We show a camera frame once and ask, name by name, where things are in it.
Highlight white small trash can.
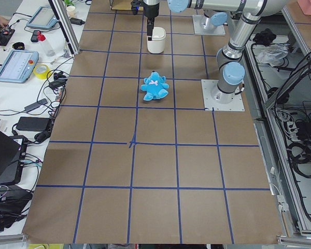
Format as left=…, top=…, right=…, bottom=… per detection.
left=147, top=26, right=166, bottom=54

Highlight grey usb hub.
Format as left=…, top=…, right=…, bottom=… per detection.
left=24, top=99, right=48, bottom=113

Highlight black laptop computer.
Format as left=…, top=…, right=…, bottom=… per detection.
left=0, top=131, right=27, bottom=186

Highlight clear bottle red cap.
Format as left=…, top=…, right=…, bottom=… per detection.
left=37, top=31, right=55, bottom=57

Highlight black power adapter brick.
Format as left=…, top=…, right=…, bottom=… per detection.
left=16, top=117, right=50, bottom=132

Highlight black remote device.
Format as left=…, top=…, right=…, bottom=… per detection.
left=31, top=30, right=40, bottom=43

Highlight yellow tape roll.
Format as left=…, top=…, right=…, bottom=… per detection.
left=33, top=64, right=50, bottom=79

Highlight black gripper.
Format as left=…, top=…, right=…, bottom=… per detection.
left=143, top=0, right=160, bottom=41

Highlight aluminium frame post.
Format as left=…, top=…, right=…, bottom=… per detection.
left=48, top=0, right=80, bottom=55

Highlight paper cup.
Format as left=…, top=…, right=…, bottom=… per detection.
left=66, top=6, right=77, bottom=18

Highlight brown paper table cover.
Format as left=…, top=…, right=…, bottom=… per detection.
left=23, top=1, right=282, bottom=244

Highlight teach pendant tablet far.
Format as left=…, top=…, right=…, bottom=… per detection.
left=26, top=6, right=57, bottom=30

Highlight black cloth bundle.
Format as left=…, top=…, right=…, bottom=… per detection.
left=252, top=28, right=277, bottom=46

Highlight crumpled white plastic bag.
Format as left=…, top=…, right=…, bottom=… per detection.
left=256, top=45, right=289, bottom=66

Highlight person hand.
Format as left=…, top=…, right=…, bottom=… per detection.
left=0, top=16, right=9, bottom=27

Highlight blue plush teddy toy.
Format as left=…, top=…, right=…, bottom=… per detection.
left=140, top=71, right=169, bottom=101

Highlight teach pendant tablet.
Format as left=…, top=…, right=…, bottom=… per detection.
left=26, top=6, right=57, bottom=30
left=0, top=50, right=39, bottom=84

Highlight teach pendant tablet near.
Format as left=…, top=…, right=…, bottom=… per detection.
left=0, top=50, right=39, bottom=84

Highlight coiled black cables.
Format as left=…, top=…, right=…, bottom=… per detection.
left=286, top=140, right=311, bottom=179

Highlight small black bowl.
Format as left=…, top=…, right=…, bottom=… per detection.
left=12, top=42, right=25, bottom=50

